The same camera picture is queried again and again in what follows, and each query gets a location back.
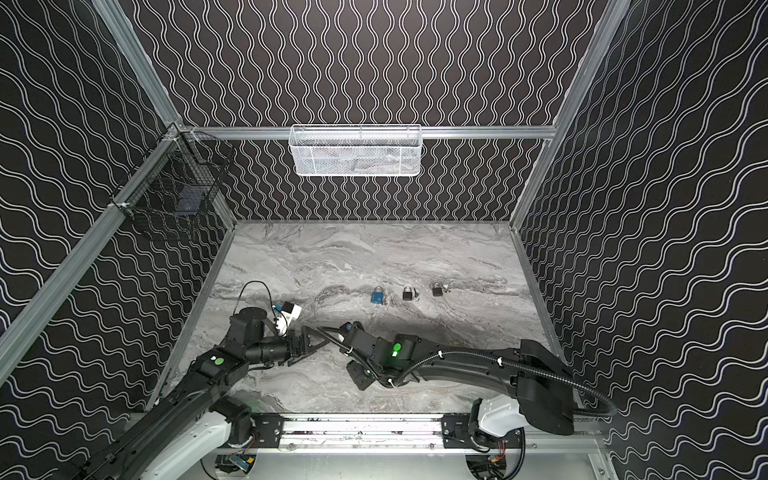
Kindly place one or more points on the black mounting plate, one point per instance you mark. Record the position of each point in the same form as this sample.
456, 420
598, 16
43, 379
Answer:
266, 431
459, 432

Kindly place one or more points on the black wire mesh basket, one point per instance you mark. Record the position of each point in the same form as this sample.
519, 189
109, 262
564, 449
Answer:
178, 202

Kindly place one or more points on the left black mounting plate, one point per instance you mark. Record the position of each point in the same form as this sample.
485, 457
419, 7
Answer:
266, 431

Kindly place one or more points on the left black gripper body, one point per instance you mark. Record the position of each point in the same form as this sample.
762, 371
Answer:
300, 346

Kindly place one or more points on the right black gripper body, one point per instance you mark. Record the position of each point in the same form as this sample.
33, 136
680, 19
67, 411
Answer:
349, 330

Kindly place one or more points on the white wire mesh basket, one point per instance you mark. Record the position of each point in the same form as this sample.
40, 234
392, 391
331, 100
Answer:
356, 150

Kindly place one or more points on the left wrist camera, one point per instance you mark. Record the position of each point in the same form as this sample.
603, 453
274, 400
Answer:
285, 314

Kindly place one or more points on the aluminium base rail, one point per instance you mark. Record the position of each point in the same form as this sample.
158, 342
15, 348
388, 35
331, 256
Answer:
324, 433

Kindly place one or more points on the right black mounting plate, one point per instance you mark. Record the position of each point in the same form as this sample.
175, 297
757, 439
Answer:
459, 432

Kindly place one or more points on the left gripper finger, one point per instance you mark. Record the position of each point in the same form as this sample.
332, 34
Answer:
328, 333
313, 346

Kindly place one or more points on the blue padlock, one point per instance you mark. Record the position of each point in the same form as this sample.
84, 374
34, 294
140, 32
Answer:
378, 295

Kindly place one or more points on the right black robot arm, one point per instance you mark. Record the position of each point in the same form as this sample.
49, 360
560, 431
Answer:
537, 385

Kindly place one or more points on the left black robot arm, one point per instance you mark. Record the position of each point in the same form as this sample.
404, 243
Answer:
252, 340

